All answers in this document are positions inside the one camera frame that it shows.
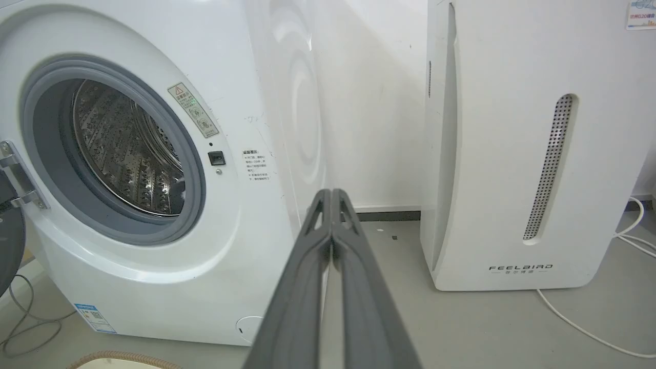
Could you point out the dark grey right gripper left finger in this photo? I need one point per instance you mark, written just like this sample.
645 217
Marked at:
294 307

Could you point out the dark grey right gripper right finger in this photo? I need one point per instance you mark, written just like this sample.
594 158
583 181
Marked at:
366 312

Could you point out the white front-load washing machine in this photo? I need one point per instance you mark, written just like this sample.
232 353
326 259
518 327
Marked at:
215 246

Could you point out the dark washing machine door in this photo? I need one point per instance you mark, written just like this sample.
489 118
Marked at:
7 241

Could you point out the white Feelbird air purifier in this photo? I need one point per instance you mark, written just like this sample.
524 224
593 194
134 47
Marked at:
512 154

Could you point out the blue and white wall sticker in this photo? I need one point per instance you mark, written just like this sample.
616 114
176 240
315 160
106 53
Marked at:
641 14

